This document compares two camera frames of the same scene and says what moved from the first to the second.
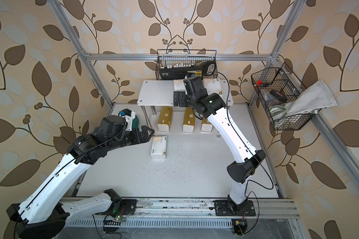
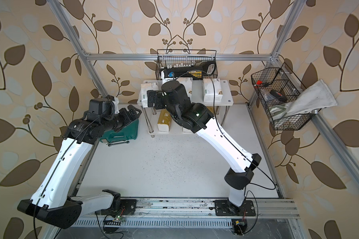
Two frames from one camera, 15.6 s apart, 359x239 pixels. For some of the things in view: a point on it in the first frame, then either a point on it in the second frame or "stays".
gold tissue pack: (165, 119) stays
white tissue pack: (158, 147) -> (144, 87)
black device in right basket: (277, 95) stays
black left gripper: (146, 137) -> (135, 114)
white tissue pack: (212, 85) stays
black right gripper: (184, 95) -> (160, 104)
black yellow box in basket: (180, 72) stays
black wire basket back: (178, 64) stays
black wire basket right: (276, 86) stays
